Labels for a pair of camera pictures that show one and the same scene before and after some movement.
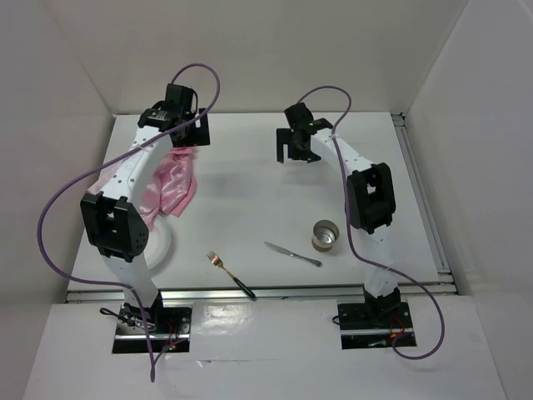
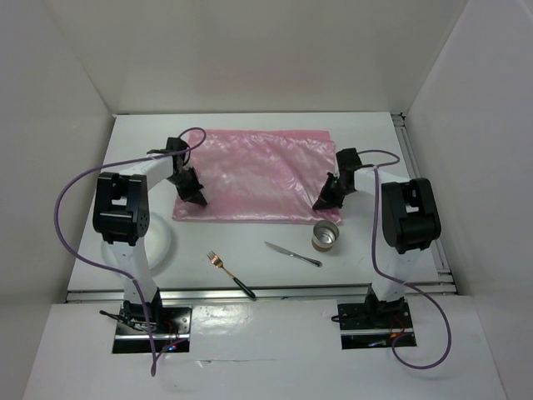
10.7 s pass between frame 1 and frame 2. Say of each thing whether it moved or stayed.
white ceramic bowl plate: stayed
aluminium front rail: stayed
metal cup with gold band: stayed
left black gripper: moved
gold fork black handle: stayed
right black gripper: moved
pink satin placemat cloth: moved
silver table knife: stayed
